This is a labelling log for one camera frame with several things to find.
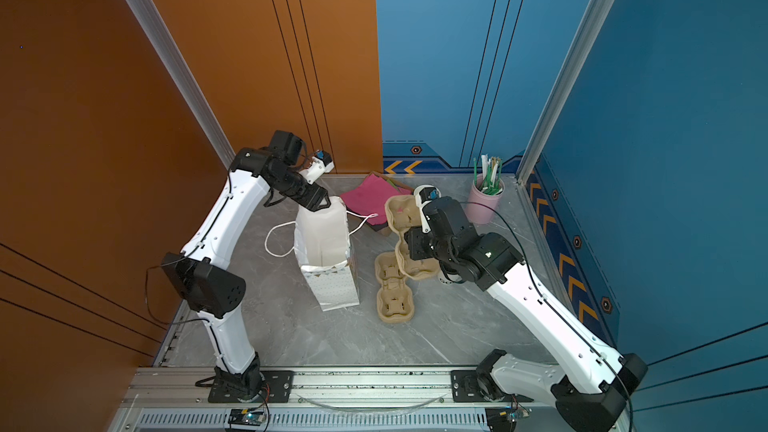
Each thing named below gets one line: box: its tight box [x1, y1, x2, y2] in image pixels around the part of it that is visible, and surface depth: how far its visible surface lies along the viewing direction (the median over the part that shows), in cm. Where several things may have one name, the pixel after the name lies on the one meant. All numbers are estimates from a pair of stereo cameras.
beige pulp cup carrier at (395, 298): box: [374, 252, 415, 324], surface depth 87 cm
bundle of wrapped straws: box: [473, 153, 503, 195], surface depth 100 cm
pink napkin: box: [340, 173, 412, 223], surface depth 113 cm
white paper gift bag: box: [294, 197, 359, 312], surface depth 79 cm
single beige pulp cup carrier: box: [385, 194, 439, 281], surface depth 71 cm
